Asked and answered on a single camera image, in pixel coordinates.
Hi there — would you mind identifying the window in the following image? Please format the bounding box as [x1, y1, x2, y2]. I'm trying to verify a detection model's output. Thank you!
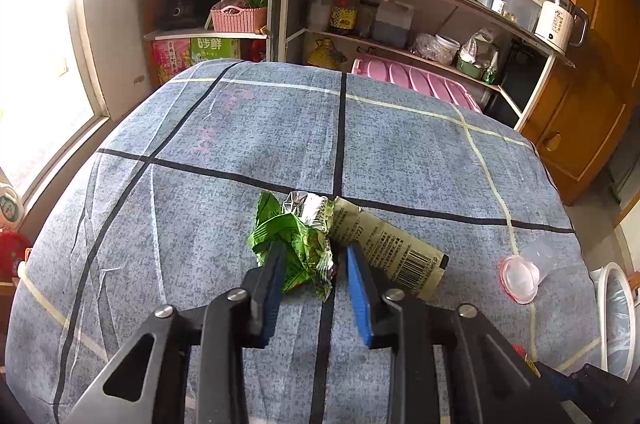
[0, 0, 110, 215]

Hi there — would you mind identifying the white detergent bottle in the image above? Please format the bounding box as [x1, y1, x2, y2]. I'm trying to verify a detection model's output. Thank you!
[0, 184, 28, 235]

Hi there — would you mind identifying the translucent white bin liner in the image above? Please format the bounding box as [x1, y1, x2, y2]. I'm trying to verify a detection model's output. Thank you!
[607, 284, 640, 370]

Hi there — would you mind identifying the white plastic tub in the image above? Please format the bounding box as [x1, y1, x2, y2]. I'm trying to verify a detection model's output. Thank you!
[434, 35, 460, 65]

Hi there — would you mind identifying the white plastic bottle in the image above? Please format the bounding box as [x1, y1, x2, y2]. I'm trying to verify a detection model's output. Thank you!
[309, 0, 333, 32]

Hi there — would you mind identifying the olive barcode packet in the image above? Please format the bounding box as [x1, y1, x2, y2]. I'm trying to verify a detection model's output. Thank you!
[327, 196, 449, 302]

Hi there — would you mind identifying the pink woven basket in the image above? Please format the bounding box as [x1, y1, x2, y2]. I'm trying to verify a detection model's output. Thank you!
[210, 3, 268, 32]

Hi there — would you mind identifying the clear plastic storage box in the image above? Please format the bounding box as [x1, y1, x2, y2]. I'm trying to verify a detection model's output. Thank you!
[472, 0, 543, 32]

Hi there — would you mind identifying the yellow cooking oil bottle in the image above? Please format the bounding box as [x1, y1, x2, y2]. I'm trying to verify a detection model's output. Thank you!
[306, 38, 343, 70]

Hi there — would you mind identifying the red yellow snack wrapper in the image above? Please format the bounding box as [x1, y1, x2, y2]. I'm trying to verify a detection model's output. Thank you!
[512, 345, 541, 377]

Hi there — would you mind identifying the crumpled clear plastic bag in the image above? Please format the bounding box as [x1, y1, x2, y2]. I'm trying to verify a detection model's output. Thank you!
[410, 33, 441, 62]

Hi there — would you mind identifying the clear plastic cup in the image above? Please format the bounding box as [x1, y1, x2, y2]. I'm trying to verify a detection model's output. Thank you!
[500, 236, 556, 305]

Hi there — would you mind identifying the yellow label sauce bottle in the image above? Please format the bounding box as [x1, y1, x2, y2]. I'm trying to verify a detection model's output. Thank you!
[330, 0, 358, 36]

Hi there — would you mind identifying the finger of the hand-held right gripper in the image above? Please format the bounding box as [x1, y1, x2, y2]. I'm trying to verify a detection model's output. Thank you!
[537, 361, 640, 424]

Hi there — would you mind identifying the red plastic object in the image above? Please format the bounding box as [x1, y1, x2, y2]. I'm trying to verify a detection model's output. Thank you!
[0, 229, 33, 282]

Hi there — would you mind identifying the white round trash bin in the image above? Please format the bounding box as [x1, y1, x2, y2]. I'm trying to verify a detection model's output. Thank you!
[590, 261, 640, 380]

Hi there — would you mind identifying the white electric kettle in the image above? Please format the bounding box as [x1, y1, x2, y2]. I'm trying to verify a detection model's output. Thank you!
[534, 0, 590, 55]

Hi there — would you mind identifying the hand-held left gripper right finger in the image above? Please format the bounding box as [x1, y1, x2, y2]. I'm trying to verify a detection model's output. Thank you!
[345, 244, 576, 424]

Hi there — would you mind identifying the crumpled white food bag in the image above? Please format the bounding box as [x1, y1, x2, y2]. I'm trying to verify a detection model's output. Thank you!
[460, 29, 501, 70]

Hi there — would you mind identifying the green bowl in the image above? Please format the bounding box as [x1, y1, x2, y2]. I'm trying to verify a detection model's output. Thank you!
[456, 56, 493, 80]

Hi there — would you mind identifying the wooden door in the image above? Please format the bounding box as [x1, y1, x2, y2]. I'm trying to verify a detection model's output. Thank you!
[520, 0, 640, 205]

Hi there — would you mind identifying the green snack wrapper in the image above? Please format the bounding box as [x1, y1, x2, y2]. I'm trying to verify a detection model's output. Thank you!
[247, 191, 341, 302]

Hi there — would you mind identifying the green cardboard box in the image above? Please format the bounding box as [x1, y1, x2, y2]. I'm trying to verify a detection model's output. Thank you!
[190, 36, 242, 65]

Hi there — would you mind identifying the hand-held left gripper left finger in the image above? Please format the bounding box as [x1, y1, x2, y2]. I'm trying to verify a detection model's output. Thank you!
[62, 240, 290, 424]

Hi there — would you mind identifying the translucent jerry can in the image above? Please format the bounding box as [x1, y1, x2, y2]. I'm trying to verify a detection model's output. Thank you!
[372, 0, 415, 47]

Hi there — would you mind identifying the pink cardboard box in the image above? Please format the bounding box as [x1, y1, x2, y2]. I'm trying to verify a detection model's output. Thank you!
[151, 38, 192, 86]

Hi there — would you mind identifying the black kitchen appliance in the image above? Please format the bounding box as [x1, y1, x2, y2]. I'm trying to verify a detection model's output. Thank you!
[160, 0, 197, 30]

